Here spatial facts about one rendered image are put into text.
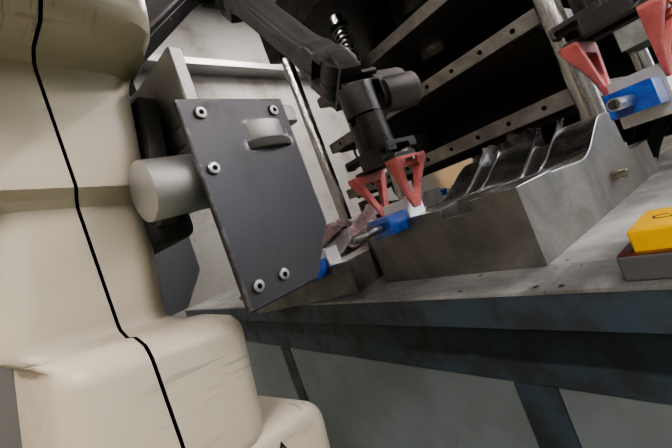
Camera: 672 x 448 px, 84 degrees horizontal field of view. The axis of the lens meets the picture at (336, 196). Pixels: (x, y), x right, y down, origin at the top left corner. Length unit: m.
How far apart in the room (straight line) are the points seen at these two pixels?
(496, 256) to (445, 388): 0.23
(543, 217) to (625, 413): 0.20
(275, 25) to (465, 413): 0.68
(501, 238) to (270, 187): 0.28
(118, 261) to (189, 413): 0.11
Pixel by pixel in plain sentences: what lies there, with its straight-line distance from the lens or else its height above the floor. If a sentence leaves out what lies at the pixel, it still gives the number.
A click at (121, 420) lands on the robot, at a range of 0.27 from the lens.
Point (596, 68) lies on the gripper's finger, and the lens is 0.56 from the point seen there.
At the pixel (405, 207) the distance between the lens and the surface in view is 0.55.
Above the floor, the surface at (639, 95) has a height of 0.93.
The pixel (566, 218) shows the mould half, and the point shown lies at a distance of 0.53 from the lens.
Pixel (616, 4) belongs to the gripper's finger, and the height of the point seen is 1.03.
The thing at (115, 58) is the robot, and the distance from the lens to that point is 0.34.
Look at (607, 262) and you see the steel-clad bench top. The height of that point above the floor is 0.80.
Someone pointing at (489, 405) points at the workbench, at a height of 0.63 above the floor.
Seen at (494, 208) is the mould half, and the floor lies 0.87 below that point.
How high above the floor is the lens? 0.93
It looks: 3 degrees up
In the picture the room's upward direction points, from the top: 21 degrees counter-clockwise
